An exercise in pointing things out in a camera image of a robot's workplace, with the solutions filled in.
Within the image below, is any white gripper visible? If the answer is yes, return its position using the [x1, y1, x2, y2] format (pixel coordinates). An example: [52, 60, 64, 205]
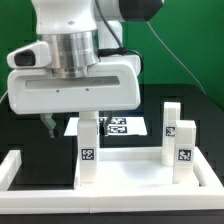
[7, 55, 141, 139]

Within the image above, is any white desk top tray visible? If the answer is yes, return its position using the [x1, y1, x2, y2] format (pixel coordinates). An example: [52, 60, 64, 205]
[74, 147, 199, 195]

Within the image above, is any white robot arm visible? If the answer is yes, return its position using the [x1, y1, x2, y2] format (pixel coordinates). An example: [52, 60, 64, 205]
[7, 0, 164, 133]

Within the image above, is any fiducial marker sheet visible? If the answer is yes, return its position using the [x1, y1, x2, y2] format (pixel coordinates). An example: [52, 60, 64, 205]
[64, 117, 147, 136]

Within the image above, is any white cable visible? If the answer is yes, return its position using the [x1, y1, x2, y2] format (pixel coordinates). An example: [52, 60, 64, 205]
[0, 91, 8, 104]

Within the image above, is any white U-shaped frame fence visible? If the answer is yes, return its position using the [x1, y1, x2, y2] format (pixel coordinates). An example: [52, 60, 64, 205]
[0, 149, 224, 214]

